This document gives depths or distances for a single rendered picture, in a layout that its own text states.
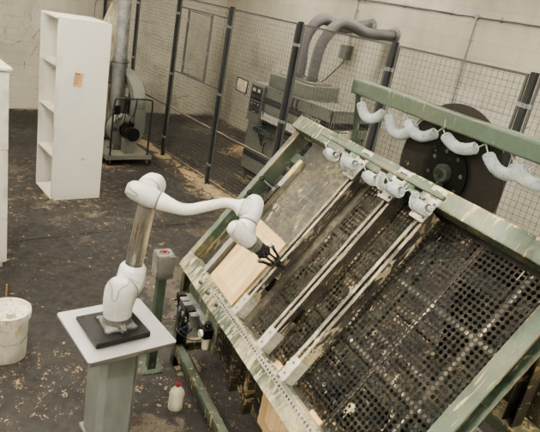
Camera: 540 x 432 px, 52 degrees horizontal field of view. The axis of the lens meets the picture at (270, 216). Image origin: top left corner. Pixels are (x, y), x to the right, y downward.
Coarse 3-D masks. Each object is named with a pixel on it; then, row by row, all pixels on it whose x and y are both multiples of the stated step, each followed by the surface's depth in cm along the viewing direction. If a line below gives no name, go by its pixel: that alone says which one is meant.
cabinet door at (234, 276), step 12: (264, 228) 348; (264, 240) 342; (276, 240) 334; (240, 252) 351; (228, 264) 352; (240, 264) 344; (252, 264) 337; (264, 264) 329; (216, 276) 352; (228, 276) 345; (240, 276) 338; (252, 276) 330; (228, 288) 338; (240, 288) 331; (228, 300) 332
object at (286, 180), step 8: (296, 168) 358; (288, 176) 359; (296, 176) 360; (280, 184) 359; (288, 184) 360; (280, 192) 360; (272, 200) 359; (264, 208) 359; (232, 240) 359; (224, 248) 360; (232, 248) 361; (216, 256) 360; (224, 256) 361; (208, 264) 361; (216, 264) 360; (208, 272) 360
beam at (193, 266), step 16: (192, 256) 376; (192, 272) 366; (208, 288) 345; (208, 304) 336; (224, 320) 320; (240, 320) 312; (240, 336) 304; (240, 352) 297; (256, 368) 283; (272, 368) 276; (272, 384) 271; (288, 384) 269; (272, 400) 265; (288, 416) 254
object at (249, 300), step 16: (352, 176) 308; (336, 192) 315; (352, 192) 314; (336, 208) 314; (320, 224) 313; (304, 240) 313; (288, 256) 313; (272, 272) 313; (256, 288) 313; (240, 304) 314; (256, 304) 316
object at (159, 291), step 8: (160, 280) 372; (160, 288) 374; (160, 296) 376; (160, 304) 379; (152, 312) 384; (160, 312) 382; (160, 320) 384; (152, 352) 392; (152, 360) 395; (152, 368) 397
